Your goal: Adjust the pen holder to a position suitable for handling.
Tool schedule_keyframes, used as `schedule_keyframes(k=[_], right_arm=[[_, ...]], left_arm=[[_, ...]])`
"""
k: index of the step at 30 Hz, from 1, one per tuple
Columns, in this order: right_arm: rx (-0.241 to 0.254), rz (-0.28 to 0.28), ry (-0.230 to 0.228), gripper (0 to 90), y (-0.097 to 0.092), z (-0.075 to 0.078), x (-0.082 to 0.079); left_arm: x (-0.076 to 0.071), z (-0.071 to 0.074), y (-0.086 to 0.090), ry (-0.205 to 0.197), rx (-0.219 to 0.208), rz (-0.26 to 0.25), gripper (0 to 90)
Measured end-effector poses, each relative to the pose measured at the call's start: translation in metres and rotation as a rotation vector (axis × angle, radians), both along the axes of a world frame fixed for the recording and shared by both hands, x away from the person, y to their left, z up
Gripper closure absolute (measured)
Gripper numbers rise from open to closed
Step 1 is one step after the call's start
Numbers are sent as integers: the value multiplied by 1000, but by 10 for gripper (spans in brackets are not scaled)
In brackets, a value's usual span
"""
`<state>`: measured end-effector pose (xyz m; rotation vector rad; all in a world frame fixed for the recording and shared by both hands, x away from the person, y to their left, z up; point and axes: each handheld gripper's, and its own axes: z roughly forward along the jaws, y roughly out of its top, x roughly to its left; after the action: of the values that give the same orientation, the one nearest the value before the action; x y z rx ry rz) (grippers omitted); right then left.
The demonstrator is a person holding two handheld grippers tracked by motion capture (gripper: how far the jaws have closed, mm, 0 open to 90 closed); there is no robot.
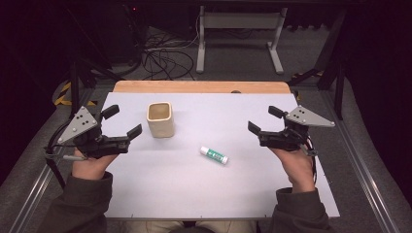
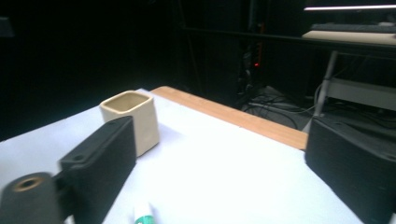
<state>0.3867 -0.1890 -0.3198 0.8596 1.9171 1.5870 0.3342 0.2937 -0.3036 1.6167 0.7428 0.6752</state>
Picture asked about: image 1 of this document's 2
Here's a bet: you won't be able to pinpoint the black tripod stand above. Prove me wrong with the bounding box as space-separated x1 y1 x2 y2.
63 6 124 119

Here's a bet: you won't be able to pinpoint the right hand-held gripper cable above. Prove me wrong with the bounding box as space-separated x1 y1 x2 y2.
299 135 319 185

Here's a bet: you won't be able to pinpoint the black floor cables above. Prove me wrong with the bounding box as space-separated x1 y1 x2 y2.
141 27 197 82

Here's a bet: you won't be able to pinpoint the person's right hand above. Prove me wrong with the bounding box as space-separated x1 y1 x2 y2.
271 146 317 194

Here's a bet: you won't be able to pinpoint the white green glue stick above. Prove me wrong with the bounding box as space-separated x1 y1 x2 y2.
199 146 229 165

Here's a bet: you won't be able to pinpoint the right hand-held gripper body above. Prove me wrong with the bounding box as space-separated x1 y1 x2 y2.
257 105 336 152

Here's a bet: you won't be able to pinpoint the left hand-held gripper cable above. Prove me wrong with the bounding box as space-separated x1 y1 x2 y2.
44 119 87 190

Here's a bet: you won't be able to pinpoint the white table mat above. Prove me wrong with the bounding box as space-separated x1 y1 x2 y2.
102 91 341 219

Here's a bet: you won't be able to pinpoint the person's left hand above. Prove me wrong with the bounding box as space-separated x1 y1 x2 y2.
71 148 119 181

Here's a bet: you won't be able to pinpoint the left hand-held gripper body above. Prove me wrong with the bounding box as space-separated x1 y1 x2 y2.
56 106 130 159

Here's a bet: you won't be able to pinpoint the grey metal stand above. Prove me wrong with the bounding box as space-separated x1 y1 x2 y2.
195 5 289 76

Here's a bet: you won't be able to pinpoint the hand-held gripper cable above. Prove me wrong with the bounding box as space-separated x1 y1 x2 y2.
44 119 87 190
299 135 319 185

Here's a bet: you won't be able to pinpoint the black metal stand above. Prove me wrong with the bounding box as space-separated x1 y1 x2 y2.
288 9 347 120

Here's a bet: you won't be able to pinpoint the cream square cup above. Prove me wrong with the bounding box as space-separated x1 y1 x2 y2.
146 101 176 139

